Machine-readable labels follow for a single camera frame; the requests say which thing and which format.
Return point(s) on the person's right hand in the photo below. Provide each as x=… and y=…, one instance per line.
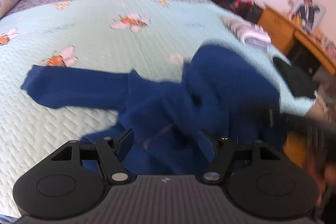
x=323, y=175

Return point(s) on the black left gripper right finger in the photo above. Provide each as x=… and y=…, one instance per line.
x=219, y=152

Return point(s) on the striped white folded towel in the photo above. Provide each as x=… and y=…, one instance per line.
x=248, y=33

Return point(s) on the wooden desk with drawers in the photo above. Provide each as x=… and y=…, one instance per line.
x=294, y=43

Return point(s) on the poster of suited figure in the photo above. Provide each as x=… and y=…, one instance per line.
x=307, y=14

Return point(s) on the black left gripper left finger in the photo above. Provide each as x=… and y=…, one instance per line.
x=111, y=153

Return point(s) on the light green quilted bee blanket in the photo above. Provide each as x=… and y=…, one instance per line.
x=107, y=35

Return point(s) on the black folded garment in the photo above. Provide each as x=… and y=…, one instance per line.
x=299, y=83

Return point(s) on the blue knit sweater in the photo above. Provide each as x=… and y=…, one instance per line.
x=219, y=94

